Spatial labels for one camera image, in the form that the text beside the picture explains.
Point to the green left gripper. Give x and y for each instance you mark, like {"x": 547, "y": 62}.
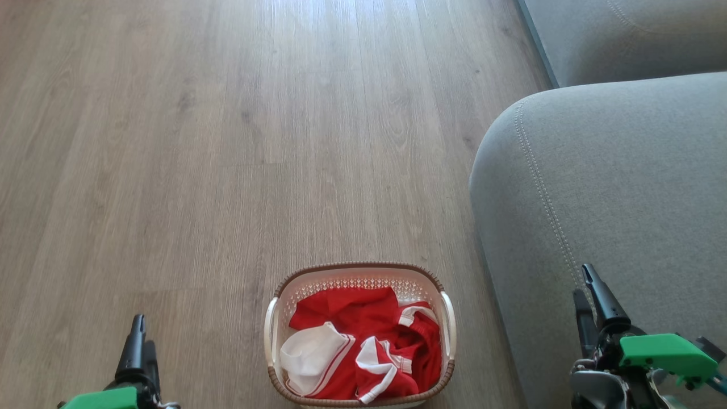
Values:
{"x": 108, "y": 399}

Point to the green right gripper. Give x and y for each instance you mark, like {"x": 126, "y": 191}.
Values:
{"x": 659, "y": 355}

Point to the red and white jersey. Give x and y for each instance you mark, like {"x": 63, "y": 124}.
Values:
{"x": 309, "y": 355}

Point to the red shorts with white trim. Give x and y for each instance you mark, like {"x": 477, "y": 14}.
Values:
{"x": 363, "y": 315}

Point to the large grey sofa seat cushion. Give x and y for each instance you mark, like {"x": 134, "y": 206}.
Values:
{"x": 625, "y": 187}

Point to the long grey sofa seat cushion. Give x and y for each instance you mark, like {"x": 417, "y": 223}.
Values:
{"x": 625, "y": 34}

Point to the woven-rim white laundry basket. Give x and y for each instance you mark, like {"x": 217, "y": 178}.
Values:
{"x": 276, "y": 318}

